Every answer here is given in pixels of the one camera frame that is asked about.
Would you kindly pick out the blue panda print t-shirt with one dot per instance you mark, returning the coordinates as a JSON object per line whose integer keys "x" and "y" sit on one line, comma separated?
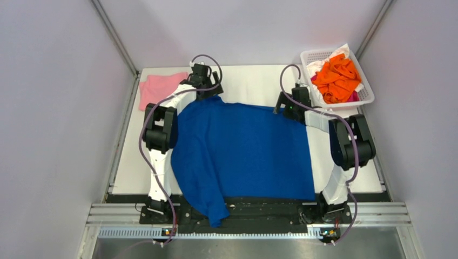
{"x": 238, "y": 150}

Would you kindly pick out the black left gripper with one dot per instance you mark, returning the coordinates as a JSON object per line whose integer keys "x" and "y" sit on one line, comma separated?
{"x": 210, "y": 92}

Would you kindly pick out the folded pink t-shirt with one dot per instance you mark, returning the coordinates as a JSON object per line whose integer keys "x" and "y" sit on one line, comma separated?
{"x": 156, "y": 88}

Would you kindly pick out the aluminium frame rail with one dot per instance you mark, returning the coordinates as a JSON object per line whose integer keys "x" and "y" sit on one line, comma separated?
{"x": 118, "y": 220}

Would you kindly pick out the white plastic laundry basket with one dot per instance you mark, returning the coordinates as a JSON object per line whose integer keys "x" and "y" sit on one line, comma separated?
{"x": 361, "y": 98}

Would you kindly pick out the metal corner post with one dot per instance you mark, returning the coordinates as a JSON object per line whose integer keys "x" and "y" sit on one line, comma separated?
{"x": 387, "y": 5}
{"x": 114, "y": 36}

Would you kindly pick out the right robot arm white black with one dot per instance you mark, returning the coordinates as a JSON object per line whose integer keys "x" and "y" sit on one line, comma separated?
{"x": 351, "y": 144}

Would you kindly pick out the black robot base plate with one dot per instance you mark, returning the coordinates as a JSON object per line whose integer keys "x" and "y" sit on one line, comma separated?
{"x": 248, "y": 215}

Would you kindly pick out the magenta garment in basket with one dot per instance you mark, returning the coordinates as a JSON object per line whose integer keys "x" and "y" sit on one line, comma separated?
{"x": 337, "y": 89}

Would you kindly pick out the orange t-shirt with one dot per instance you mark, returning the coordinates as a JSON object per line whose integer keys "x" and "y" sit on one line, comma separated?
{"x": 339, "y": 65}

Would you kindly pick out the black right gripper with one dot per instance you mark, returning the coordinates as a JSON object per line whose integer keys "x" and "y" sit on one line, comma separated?
{"x": 283, "y": 100}

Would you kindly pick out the left metal corner post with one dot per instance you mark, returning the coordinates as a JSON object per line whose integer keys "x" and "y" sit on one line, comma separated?
{"x": 114, "y": 36}

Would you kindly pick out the white t-shirt in basket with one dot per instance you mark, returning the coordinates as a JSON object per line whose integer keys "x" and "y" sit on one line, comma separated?
{"x": 335, "y": 78}

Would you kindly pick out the right metal corner post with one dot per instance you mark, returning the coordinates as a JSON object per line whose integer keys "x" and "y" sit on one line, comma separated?
{"x": 387, "y": 5}

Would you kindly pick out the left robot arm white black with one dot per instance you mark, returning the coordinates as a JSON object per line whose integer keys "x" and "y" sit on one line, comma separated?
{"x": 160, "y": 135}

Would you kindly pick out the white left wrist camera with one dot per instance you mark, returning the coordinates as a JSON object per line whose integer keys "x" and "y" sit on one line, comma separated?
{"x": 193, "y": 64}

